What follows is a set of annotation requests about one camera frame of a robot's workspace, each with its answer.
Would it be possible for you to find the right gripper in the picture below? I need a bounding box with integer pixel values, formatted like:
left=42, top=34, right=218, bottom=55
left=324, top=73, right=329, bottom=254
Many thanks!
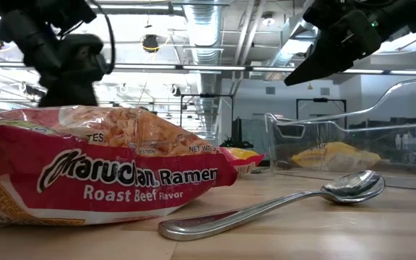
left=284, top=9, right=383, bottom=87

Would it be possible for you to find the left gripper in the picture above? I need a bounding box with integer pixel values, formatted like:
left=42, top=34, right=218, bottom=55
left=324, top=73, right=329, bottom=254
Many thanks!
left=38, top=71, right=100, bottom=108

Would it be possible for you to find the red yellow ramen packet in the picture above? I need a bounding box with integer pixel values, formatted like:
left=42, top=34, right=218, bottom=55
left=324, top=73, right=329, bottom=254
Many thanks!
left=217, top=146, right=267, bottom=177

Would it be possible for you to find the yellow noodle packet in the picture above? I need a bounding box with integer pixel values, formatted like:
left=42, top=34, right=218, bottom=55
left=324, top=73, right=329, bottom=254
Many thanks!
left=290, top=141, right=382, bottom=173

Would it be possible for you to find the roast beef ramen packet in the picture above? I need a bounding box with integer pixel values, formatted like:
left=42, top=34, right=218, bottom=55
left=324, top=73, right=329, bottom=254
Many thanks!
left=0, top=104, right=238, bottom=227

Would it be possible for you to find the long ceiling light strip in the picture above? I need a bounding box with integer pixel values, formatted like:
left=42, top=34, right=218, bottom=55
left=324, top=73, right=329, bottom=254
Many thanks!
left=0, top=61, right=416, bottom=76

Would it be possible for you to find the black background equipment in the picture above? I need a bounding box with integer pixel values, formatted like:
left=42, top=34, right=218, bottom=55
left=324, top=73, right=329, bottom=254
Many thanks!
left=219, top=117, right=255, bottom=150

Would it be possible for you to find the clear plastic container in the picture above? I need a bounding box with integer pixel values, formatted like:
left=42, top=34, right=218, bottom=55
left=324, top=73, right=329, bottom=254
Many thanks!
left=264, top=77, right=416, bottom=191

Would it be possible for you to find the shiny silver spoon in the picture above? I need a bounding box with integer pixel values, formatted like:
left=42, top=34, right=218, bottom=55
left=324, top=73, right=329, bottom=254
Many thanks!
left=157, top=169, right=386, bottom=242

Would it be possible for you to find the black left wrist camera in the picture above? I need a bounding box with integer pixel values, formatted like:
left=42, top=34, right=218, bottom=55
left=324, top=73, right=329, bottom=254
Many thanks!
left=58, top=33, right=108, bottom=85

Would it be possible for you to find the slim silver duct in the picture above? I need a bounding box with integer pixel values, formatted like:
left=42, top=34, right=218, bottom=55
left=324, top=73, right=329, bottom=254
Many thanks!
left=265, top=0, right=317, bottom=69

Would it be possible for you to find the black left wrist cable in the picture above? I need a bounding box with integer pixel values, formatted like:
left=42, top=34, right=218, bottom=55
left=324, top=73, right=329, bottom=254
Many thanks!
left=87, top=0, right=117, bottom=75

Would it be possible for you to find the large ribbed silver duct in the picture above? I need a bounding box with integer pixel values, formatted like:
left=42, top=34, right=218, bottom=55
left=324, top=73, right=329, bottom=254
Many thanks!
left=184, top=0, right=225, bottom=109

